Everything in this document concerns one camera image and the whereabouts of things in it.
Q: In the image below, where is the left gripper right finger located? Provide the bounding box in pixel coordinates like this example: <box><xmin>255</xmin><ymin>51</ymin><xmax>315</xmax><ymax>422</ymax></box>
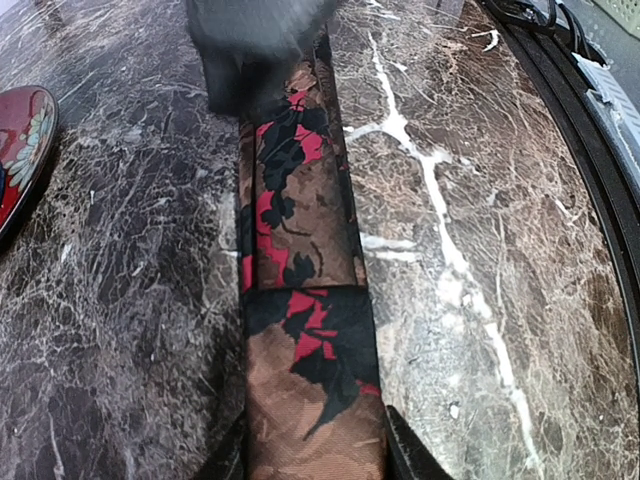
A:
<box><xmin>384</xmin><ymin>405</ymin><xmax>453</xmax><ymax>480</ymax></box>

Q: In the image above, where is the red floral saucer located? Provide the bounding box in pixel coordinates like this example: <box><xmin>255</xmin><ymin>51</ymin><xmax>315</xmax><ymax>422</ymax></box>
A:
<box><xmin>1</xmin><ymin>85</ymin><xmax>59</xmax><ymax>235</ymax></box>

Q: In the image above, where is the white cable duct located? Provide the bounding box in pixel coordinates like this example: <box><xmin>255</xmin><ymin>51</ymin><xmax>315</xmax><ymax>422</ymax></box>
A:
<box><xmin>569</xmin><ymin>0</ymin><xmax>640</xmax><ymax>166</ymax></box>

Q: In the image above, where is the brown red floral tie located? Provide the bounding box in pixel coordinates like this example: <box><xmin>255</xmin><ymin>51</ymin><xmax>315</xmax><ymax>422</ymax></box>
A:
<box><xmin>239</xmin><ymin>33</ymin><xmax>387</xmax><ymax>479</ymax></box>

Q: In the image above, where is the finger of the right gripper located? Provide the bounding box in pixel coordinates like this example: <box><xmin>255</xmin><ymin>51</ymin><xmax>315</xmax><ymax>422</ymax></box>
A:
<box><xmin>185</xmin><ymin>0</ymin><xmax>340</xmax><ymax>118</ymax></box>

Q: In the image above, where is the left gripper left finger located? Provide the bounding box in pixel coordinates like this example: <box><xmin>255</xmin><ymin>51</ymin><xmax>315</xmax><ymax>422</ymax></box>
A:
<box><xmin>194</xmin><ymin>419</ymin><xmax>246</xmax><ymax>480</ymax></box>

